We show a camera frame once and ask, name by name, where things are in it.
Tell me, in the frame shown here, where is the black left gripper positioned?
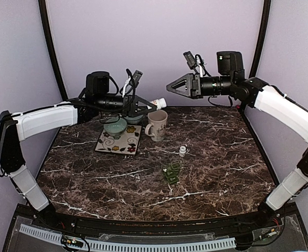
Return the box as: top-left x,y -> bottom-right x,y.
96,93 -> 156,117

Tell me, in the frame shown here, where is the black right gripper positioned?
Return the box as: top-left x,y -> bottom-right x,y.
167,72 -> 234,99

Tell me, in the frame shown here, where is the white pill bottle orange label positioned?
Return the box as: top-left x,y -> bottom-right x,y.
150,98 -> 167,110

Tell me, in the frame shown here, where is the green weekly pill organizer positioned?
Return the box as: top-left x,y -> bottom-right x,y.
162,162 -> 182,184

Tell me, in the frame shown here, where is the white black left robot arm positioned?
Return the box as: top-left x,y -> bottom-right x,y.
0,70 -> 167,229

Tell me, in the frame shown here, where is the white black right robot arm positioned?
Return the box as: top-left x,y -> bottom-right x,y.
166,51 -> 308,228

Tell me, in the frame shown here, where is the celadon ceramic bowl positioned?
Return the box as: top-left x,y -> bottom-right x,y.
125,115 -> 143,125
103,117 -> 128,139

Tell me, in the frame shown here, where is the beige printed ceramic mug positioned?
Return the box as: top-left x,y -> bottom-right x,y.
145,110 -> 168,142

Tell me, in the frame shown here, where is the floral square ceramic plate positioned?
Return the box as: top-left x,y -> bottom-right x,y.
94,125 -> 142,155

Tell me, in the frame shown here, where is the small white pill bottle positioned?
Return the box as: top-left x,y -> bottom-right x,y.
178,146 -> 187,157

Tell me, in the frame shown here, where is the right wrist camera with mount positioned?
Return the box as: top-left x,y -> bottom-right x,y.
183,51 -> 210,77

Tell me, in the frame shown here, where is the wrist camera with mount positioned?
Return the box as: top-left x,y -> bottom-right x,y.
119,70 -> 143,97
183,51 -> 210,77

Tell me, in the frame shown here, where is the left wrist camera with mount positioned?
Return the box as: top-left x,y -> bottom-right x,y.
119,70 -> 143,97

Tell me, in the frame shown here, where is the black right frame post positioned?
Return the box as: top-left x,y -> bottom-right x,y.
248,0 -> 272,78

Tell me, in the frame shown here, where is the black frame post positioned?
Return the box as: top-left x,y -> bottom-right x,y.
38,0 -> 68,101
248,0 -> 272,78

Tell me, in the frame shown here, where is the black left frame post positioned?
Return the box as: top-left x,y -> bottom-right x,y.
38,0 -> 68,101

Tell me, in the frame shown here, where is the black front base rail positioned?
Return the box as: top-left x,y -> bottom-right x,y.
14,204 -> 296,238

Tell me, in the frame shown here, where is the white slotted cable duct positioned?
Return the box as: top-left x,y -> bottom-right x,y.
19,224 -> 236,251

